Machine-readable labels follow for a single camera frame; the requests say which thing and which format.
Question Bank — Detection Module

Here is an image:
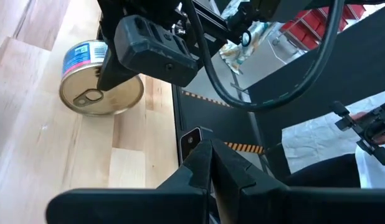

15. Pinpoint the patterned blue-white cloth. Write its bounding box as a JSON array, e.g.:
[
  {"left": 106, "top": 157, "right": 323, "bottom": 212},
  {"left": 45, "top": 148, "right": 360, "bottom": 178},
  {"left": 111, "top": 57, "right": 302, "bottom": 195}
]
[{"left": 219, "top": 0, "right": 276, "bottom": 75}]

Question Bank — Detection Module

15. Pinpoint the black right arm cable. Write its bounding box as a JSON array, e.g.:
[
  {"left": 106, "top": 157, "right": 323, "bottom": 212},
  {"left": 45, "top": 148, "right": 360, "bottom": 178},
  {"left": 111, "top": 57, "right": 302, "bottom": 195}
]
[{"left": 181, "top": 0, "right": 346, "bottom": 113}]

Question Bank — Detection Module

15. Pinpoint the black teleoperation handle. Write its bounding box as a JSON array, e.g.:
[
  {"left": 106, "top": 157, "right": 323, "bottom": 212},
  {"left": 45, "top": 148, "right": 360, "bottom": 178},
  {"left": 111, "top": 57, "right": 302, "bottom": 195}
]
[{"left": 329, "top": 99, "right": 385, "bottom": 166}]

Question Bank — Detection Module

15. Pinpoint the person's hand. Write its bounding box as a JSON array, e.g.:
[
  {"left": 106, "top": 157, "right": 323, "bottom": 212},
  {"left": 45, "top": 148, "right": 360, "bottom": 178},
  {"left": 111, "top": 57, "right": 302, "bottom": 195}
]
[{"left": 349, "top": 110, "right": 385, "bottom": 147}]

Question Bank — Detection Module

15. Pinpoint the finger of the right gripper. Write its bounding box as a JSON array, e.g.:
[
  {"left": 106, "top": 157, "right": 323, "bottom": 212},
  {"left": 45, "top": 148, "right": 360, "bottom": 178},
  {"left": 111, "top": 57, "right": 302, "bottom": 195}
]
[{"left": 97, "top": 14, "right": 199, "bottom": 91}]

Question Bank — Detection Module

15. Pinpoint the large black panel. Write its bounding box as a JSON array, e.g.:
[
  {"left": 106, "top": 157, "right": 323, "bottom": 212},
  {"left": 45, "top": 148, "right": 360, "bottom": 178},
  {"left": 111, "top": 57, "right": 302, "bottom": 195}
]
[{"left": 248, "top": 6, "right": 385, "bottom": 150}]

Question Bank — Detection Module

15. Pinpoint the red storage bin rack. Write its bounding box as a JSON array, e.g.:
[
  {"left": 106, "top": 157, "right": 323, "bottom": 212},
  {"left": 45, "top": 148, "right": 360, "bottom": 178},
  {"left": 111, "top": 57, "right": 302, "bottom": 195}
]
[{"left": 281, "top": 3, "right": 368, "bottom": 50}]

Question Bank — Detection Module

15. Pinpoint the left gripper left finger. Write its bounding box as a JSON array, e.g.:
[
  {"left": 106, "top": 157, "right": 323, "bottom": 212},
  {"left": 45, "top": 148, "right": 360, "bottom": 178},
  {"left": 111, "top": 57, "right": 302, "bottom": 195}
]
[{"left": 45, "top": 139, "right": 212, "bottom": 224}]

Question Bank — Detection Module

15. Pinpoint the small silver edge bracket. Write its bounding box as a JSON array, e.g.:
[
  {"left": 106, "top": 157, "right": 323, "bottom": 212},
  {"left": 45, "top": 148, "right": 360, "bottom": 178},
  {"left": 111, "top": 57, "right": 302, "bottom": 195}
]
[{"left": 179, "top": 126, "right": 203, "bottom": 163}]

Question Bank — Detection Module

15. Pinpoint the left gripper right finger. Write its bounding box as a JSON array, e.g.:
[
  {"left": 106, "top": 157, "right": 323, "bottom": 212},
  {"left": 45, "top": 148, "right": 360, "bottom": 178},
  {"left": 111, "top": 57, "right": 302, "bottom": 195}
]
[{"left": 211, "top": 138, "right": 385, "bottom": 224}]

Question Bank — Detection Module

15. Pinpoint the white crumpled sheet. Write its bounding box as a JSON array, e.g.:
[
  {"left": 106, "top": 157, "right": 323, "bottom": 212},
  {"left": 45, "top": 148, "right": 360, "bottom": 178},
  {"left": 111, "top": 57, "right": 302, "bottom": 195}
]
[{"left": 281, "top": 88, "right": 385, "bottom": 175}]

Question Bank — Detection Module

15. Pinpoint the blue-label seafood can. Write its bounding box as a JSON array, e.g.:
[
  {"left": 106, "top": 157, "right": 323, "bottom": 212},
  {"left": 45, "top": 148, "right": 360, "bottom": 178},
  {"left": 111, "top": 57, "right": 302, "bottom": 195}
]
[{"left": 58, "top": 39, "right": 145, "bottom": 117}]

